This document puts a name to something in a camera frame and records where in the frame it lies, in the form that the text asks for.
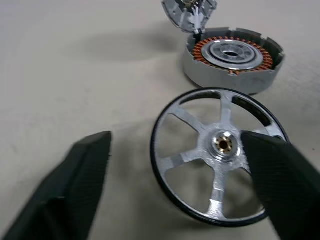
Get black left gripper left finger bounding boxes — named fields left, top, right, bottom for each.
left=0, top=130, right=113, bottom=240

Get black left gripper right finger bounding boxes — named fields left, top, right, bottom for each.
left=240, top=131, right=320, bottom=240

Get silver spoked rotor wheel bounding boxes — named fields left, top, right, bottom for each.
left=150, top=87, right=291, bottom=228

